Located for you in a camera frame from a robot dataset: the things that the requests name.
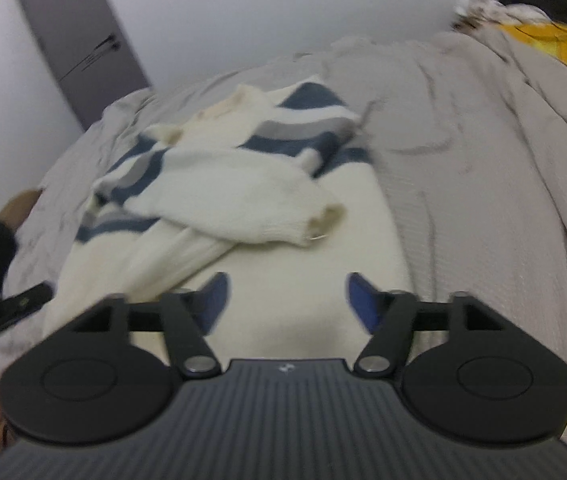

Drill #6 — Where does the grey door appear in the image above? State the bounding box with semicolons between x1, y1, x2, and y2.
10;0;151;131

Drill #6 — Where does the grey bed blanket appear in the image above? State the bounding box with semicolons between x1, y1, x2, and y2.
0;32;567;461

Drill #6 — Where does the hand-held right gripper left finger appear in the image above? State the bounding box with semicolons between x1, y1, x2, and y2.
70;271;229;379

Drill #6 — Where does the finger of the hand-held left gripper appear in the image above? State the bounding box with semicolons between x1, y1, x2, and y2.
0;282;55;335

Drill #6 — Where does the black door handle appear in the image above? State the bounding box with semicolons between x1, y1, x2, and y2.
96;33;122;54

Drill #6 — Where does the yellow cloth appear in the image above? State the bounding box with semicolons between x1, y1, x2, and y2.
501;20;567;89

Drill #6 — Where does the white blue-striped sweater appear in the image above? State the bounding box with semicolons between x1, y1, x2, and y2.
43;75;414;361

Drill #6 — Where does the patterned crumpled cloth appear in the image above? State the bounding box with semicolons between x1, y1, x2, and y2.
451;0;554;32

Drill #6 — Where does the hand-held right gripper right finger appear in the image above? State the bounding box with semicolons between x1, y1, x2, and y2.
346;272;507;379

